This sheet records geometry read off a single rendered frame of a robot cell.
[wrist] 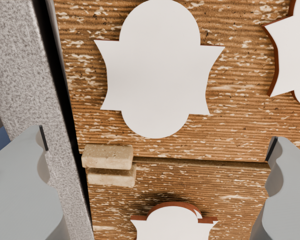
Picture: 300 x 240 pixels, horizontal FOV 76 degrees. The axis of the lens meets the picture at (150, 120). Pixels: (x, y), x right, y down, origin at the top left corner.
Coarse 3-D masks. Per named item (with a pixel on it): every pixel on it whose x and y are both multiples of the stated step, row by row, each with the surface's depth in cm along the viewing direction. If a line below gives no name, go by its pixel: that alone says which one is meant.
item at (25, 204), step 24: (24, 144) 9; (0, 168) 7; (24, 168) 7; (48, 168) 9; (0, 192) 6; (24, 192) 6; (48, 192) 7; (0, 216) 6; (24, 216) 6; (48, 216) 6
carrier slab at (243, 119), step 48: (96, 0) 17; (144, 0) 16; (192, 0) 16; (240, 0) 16; (288, 0) 16; (96, 48) 18; (240, 48) 18; (96, 96) 21; (240, 96) 21; (288, 96) 21; (96, 144) 24; (144, 144) 24; (192, 144) 24; (240, 144) 24
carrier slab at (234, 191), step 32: (160, 160) 26; (192, 160) 26; (224, 160) 27; (96, 192) 28; (128, 192) 28; (160, 192) 28; (192, 192) 28; (224, 192) 28; (256, 192) 28; (96, 224) 32; (128, 224) 32; (224, 224) 32
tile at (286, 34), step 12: (288, 12) 17; (264, 24) 17; (276, 24) 16; (288, 24) 16; (276, 36) 17; (288, 36) 17; (276, 48) 18; (288, 48) 17; (276, 60) 18; (288, 60) 18; (276, 72) 19; (288, 72) 18; (276, 84) 19; (288, 84) 19
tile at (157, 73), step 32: (160, 0) 16; (128, 32) 17; (160, 32) 17; (192, 32) 17; (128, 64) 18; (160, 64) 18; (192, 64) 18; (128, 96) 20; (160, 96) 20; (192, 96) 20; (160, 128) 22
